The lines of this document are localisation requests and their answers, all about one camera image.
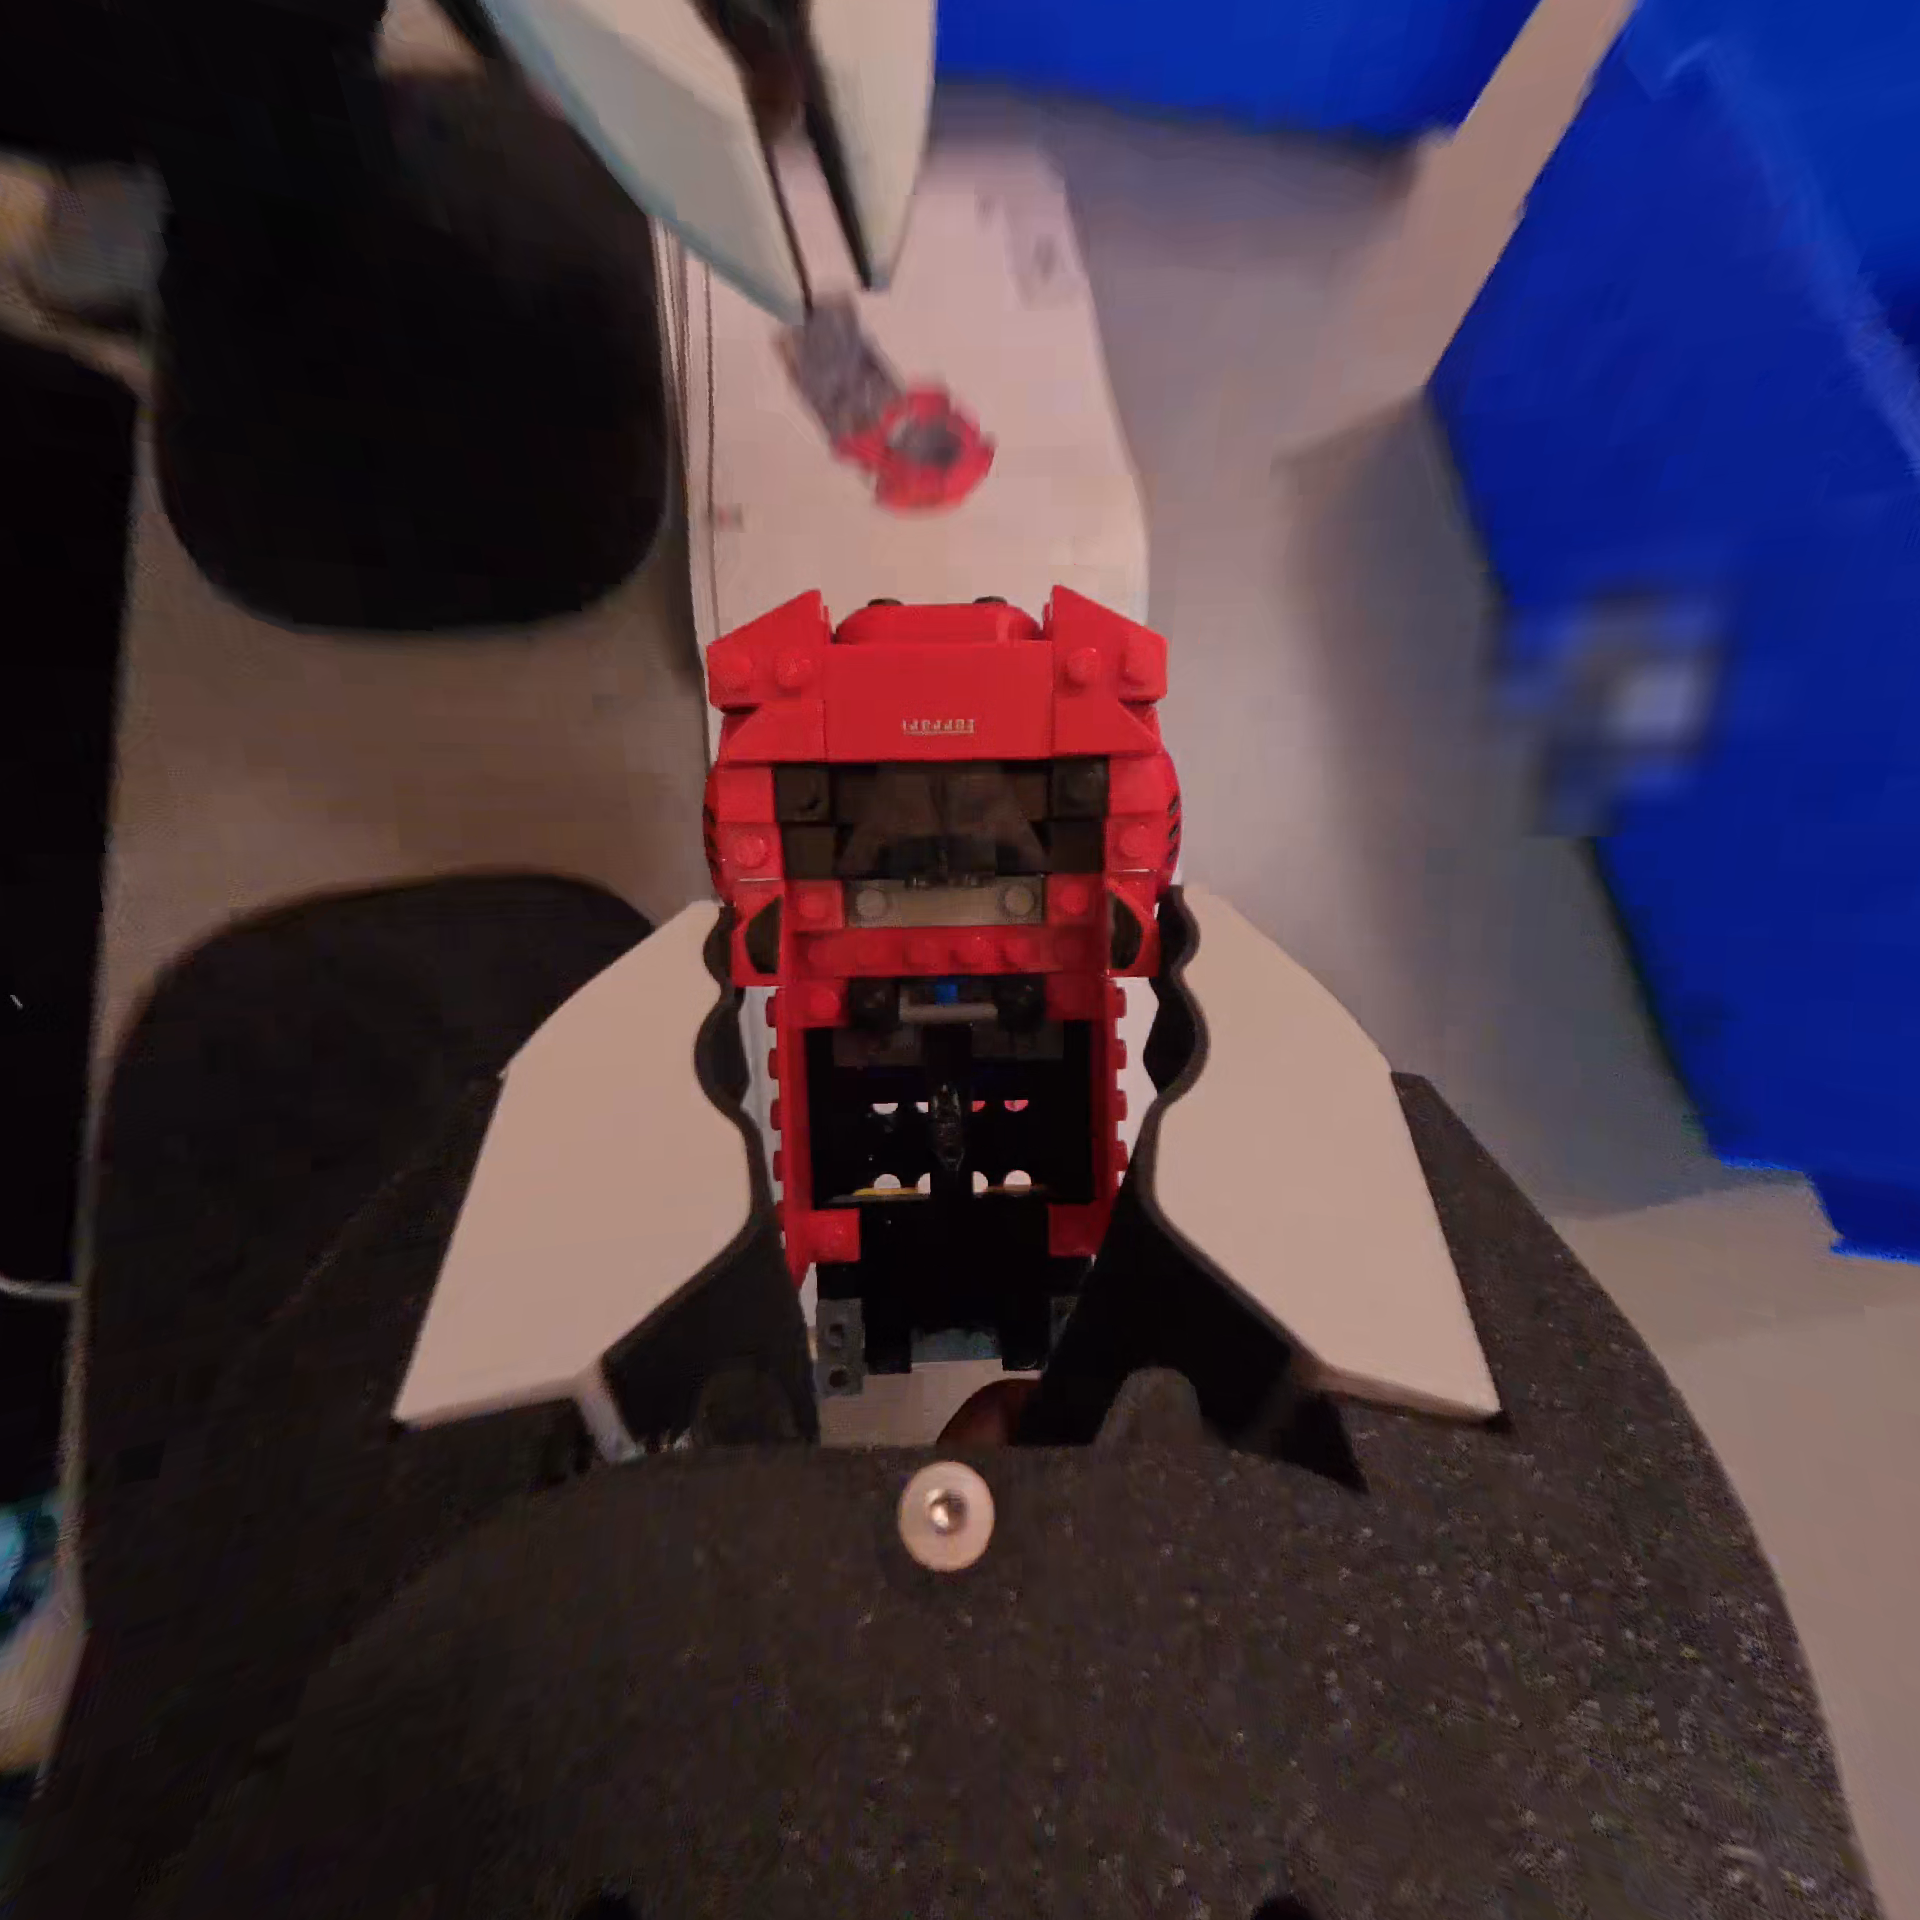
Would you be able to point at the blue plastic bin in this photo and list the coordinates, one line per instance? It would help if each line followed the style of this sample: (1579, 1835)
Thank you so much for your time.
(1772, 601)
(1200, 60)

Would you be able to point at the black quilted chair seat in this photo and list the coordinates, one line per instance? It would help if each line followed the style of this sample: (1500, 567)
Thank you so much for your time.
(392, 391)
(300, 1051)

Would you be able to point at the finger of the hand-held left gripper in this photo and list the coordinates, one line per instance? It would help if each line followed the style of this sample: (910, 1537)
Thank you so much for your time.
(876, 106)
(661, 106)

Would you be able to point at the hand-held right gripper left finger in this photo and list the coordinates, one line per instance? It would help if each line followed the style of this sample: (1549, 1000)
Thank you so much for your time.
(572, 1231)

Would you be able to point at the red and black lego car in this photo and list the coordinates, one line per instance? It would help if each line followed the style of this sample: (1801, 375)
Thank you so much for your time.
(931, 721)

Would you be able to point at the lego instruction booklet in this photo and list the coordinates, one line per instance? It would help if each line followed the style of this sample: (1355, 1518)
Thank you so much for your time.
(1036, 555)

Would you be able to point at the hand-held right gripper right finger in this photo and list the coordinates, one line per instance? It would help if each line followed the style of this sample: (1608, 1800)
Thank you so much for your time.
(1321, 1231)

